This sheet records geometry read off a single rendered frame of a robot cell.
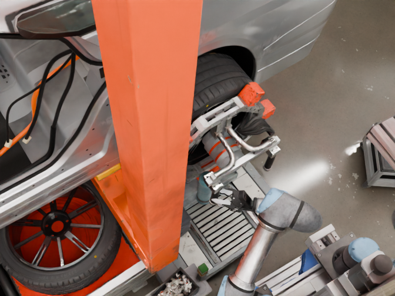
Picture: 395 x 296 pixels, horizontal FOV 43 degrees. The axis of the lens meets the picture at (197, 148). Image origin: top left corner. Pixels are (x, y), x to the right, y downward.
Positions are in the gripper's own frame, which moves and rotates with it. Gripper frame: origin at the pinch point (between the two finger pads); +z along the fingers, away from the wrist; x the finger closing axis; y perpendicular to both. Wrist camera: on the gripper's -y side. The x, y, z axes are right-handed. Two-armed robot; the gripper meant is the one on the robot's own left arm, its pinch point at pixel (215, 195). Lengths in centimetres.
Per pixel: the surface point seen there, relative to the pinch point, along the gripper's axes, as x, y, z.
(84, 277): -43, 35, 57
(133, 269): -32, 44, 34
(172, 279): -36.6, 28.5, 12.8
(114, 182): 2, 15, 51
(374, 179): 58, 64, -100
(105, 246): -26, 33, 50
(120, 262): -27, 56, 44
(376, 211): 45, 83, -109
